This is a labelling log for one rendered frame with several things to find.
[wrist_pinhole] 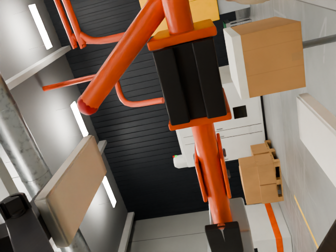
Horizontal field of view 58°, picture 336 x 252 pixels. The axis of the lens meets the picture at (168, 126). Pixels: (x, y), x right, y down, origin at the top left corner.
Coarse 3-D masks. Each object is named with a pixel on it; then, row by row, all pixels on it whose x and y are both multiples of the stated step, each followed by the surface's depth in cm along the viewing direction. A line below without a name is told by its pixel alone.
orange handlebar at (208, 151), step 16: (176, 0) 25; (176, 16) 25; (176, 32) 26; (192, 128) 30; (208, 128) 29; (208, 144) 30; (208, 160) 30; (224, 160) 35; (208, 176) 31; (224, 176) 31; (208, 192) 32; (224, 192) 32; (224, 208) 33
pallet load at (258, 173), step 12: (264, 144) 776; (252, 156) 745; (264, 156) 731; (240, 168) 717; (252, 168) 713; (264, 168) 710; (276, 168) 759; (252, 180) 731; (264, 180) 725; (276, 180) 724; (252, 192) 749; (264, 192) 741; (276, 192) 739
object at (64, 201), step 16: (80, 144) 19; (96, 144) 20; (80, 160) 18; (96, 160) 20; (64, 176) 16; (80, 176) 17; (96, 176) 19; (48, 192) 14; (64, 192) 15; (80, 192) 17; (48, 208) 14; (64, 208) 15; (80, 208) 17; (48, 224) 14; (64, 224) 15; (64, 240) 15
